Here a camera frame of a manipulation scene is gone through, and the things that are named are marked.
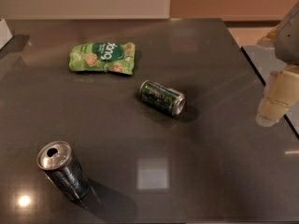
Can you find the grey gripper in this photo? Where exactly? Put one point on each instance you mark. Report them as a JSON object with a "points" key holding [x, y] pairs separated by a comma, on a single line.
{"points": [[288, 38]]}

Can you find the green soda can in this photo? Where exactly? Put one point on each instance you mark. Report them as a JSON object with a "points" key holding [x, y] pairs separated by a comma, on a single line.
{"points": [[167, 100]]}

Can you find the dark upright soda can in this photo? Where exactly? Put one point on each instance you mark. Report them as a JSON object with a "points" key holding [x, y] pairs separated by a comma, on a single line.
{"points": [[61, 166]]}

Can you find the grey side table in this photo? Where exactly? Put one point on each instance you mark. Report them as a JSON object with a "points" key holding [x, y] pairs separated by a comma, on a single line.
{"points": [[266, 66]]}

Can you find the green snack bag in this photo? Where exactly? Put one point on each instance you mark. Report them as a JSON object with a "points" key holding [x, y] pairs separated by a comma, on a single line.
{"points": [[103, 57]]}

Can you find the white box at left edge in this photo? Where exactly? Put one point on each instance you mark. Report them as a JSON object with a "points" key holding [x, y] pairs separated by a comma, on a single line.
{"points": [[5, 34]]}

